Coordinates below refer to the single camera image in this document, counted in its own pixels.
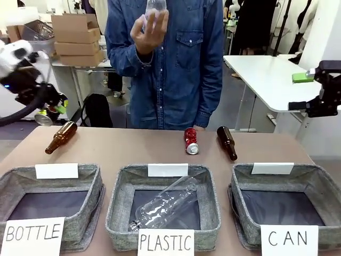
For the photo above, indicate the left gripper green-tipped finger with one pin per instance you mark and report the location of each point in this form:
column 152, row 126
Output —
column 60, row 109
column 47, row 109

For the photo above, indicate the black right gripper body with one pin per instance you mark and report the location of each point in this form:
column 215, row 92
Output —
column 330, row 90

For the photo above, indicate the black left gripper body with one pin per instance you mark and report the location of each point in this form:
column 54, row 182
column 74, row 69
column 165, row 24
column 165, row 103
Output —
column 32, row 88

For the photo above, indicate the silver aluminium can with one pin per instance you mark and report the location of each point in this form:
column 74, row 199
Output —
column 44, row 118

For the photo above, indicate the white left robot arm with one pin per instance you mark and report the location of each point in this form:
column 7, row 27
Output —
column 10, row 54

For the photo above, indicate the person's right denim forearm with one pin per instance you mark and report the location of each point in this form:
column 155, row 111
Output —
column 125, row 58

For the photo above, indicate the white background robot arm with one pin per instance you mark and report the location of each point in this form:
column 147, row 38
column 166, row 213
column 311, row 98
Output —
column 234, row 9

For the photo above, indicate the grey fabric basket labelled bottle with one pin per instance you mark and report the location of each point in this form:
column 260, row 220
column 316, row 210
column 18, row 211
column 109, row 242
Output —
column 88, row 192

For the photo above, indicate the grey fabric basket labelled can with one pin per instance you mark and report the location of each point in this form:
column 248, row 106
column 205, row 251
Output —
column 327, row 192

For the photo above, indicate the grey fabric basket labelled plastic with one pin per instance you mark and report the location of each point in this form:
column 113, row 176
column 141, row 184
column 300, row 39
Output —
column 122, row 202

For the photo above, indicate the crushed red can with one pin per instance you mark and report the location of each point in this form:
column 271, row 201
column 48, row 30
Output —
column 191, row 140

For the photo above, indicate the white paper label CAN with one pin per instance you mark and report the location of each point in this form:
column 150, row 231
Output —
column 289, row 240

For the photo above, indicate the person's left hand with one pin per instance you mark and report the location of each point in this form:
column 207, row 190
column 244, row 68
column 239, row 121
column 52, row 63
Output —
column 199, row 127

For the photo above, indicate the person's right hand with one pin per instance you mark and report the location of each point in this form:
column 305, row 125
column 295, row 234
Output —
column 149, row 37

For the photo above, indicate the brown glass beer bottle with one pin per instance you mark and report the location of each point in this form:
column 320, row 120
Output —
column 226, row 141
column 62, row 136

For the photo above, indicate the white background table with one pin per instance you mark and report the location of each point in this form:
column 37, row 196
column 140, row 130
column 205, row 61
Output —
column 266, row 77

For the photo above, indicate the black backpack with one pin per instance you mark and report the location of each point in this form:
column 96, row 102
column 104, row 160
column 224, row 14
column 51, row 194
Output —
column 97, row 112

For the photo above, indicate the white background desk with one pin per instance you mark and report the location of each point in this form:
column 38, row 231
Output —
column 80, row 70

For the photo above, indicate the black tripod stand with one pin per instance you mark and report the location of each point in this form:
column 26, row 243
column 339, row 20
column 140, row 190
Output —
column 282, row 26

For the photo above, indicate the flat cardboard box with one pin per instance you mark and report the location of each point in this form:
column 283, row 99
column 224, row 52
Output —
column 82, row 58
column 77, row 48

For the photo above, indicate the small cardboard box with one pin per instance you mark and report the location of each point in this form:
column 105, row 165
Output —
column 14, row 33

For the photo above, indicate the grey mesh crate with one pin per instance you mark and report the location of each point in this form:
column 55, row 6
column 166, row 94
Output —
column 40, row 30

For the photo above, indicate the blank white card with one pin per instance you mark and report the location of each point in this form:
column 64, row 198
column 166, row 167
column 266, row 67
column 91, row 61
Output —
column 272, row 168
column 167, row 170
column 56, row 171

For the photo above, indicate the background person in black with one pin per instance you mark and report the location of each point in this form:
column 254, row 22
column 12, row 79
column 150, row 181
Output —
column 253, row 26

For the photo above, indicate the large open cardboard box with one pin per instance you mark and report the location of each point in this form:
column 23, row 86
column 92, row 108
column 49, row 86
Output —
column 76, row 30

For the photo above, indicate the person in denim shirt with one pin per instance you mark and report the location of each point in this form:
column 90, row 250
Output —
column 183, row 80

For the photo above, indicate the white paper label BOTTLE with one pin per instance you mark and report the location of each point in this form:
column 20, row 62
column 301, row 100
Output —
column 32, row 236

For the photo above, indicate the large clear plastic bottle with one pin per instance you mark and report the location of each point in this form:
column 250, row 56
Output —
column 165, row 202

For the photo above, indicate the white paper label PLASTIC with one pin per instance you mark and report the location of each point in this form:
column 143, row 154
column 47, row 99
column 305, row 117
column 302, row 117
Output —
column 165, row 242

